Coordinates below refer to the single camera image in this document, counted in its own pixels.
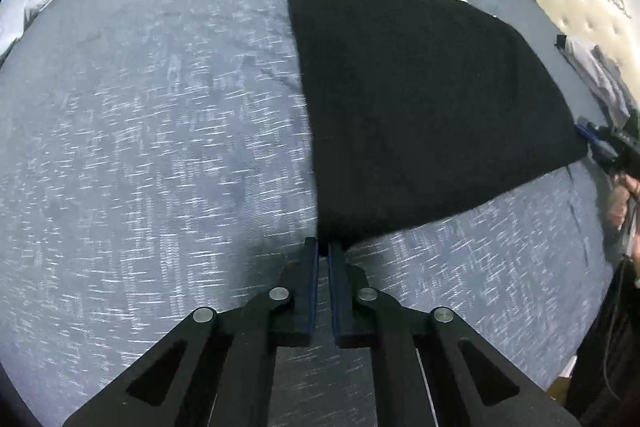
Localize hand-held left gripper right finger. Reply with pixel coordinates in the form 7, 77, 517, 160
328, 241, 581, 427

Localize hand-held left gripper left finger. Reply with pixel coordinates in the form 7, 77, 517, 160
62, 237, 319, 427

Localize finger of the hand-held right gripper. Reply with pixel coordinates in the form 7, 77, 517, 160
590, 141, 618, 168
575, 121, 611, 142

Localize black sweater white trim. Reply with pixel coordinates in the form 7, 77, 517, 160
287, 0, 588, 248

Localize folded grey clothes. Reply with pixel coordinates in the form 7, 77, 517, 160
555, 34, 640, 125

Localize person's right hand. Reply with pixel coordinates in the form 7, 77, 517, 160
607, 174, 640, 225

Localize blue patterned bedspread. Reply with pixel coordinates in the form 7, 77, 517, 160
0, 0, 618, 427

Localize person's dark clothing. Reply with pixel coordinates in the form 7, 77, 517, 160
565, 257, 640, 427

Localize light grey bed sheet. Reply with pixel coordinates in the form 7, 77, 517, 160
0, 0, 63, 62

